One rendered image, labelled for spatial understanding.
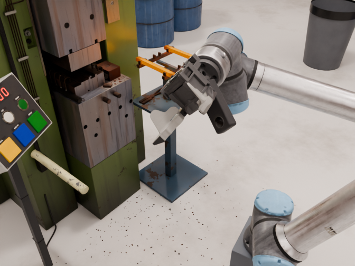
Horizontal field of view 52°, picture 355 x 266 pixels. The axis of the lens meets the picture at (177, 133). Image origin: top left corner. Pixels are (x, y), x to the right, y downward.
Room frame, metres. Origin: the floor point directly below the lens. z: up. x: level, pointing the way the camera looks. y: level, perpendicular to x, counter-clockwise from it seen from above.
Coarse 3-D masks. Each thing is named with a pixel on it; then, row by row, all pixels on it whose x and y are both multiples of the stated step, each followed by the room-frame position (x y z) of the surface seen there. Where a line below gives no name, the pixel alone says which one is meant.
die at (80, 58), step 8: (88, 48) 1.74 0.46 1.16; (96, 48) 1.78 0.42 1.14; (48, 56) 1.77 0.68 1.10; (56, 56) 1.72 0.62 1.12; (64, 56) 1.67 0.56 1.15; (72, 56) 1.67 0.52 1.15; (80, 56) 1.70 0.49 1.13; (88, 56) 1.74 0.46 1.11; (96, 56) 1.78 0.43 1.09; (56, 64) 1.73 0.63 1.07; (64, 64) 1.68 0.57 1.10; (72, 64) 1.66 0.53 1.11; (80, 64) 1.69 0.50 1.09
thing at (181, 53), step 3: (165, 45) 2.20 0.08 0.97; (168, 45) 2.20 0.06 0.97; (165, 48) 2.19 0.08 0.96; (168, 48) 2.17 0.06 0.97; (171, 48) 2.16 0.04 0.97; (174, 48) 2.16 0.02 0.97; (171, 51) 2.15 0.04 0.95; (174, 51) 2.13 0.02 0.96; (177, 51) 2.11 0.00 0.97; (180, 51) 2.11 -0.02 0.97; (183, 51) 2.11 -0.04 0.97; (177, 54) 2.11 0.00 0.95; (180, 54) 2.10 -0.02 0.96; (183, 54) 2.08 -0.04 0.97; (186, 54) 2.07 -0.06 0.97; (189, 54) 2.07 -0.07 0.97; (186, 57) 2.06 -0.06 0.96; (189, 57) 2.05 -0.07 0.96
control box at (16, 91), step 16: (0, 80) 1.33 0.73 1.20; (16, 80) 1.39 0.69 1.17; (0, 96) 1.26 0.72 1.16; (16, 96) 1.33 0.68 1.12; (0, 112) 1.21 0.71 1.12; (16, 112) 1.26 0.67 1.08; (32, 112) 1.32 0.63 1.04; (0, 128) 1.16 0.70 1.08; (16, 128) 1.21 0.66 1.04; (32, 128) 1.26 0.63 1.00; (0, 144) 1.10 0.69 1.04; (16, 144) 1.15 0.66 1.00; (0, 160) 1.05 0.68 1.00; (16, 160) 1.10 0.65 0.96
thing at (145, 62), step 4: (140, 56) 2.04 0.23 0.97; (136, 60) 2.02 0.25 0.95; (140, 60) 2.00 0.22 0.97; (144, 60) 1.99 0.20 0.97; (144, 64) 1.97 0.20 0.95; (148, 64) 1.95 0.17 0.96; (152, 64) 1.93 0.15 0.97; (156, 64) 1.93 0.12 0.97; (152, 68) 1.92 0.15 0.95; (156, 68) 1.90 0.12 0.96; (160, 68) 1.89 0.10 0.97; (164, 68) 1.89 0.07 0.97; (160, 72) 1.88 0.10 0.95; (168, 72) 1.83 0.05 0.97; (172, 72) 1.83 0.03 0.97; (168, 76) 1.83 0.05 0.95
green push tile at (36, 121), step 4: (36, 112) 1.33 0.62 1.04; (32, 116) 1.30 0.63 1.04; (36, 116) 1.32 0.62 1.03; (40, 116) 1.33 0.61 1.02; (28, 120) 1.27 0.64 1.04; (32, 120) 1.28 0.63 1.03; (36, 120) 1.30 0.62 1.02; (40, 120) 1.31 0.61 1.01; (44, 120) 1.33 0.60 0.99; (32, 124) 1.27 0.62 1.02; (36, 124) 1.29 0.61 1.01; (40, 124) 1.30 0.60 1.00; (44, 124) 1.32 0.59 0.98; (36, 128) 1.27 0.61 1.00; (40, 128) 1.28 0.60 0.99
